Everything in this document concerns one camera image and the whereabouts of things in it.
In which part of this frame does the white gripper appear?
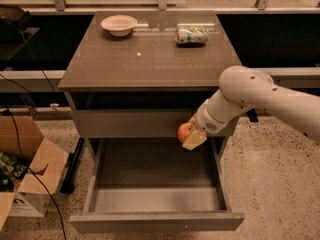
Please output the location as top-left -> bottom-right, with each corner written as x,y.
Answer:
182,100 -> 235,151

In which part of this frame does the red apple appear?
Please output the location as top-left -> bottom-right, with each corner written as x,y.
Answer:
177,122 -> 195,144

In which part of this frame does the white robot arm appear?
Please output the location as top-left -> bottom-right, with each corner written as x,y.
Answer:
177,66 -> 320,150

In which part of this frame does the open grey middle drawer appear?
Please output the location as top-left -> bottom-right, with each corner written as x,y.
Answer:
70,138 -> 244,233

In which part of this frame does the crushed green white can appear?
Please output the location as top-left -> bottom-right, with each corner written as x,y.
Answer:
175,25 -> 209,45

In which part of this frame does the white paper bowl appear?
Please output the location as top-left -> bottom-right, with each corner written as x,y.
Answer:
101,15 -> 137,37

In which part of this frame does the black table leg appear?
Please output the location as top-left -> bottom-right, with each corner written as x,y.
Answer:
60,138 -> 84,194

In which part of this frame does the cardboard box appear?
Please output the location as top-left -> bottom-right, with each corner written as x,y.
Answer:
0,116 -> 69,228

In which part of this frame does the green snack bag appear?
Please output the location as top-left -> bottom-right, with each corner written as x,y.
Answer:
0,151 -> 28,192

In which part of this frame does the black object on shelf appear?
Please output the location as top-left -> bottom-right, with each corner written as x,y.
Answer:
0,5 -> 31,30

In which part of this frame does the black cable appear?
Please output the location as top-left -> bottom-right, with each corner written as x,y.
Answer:
0,73 -> 68,240

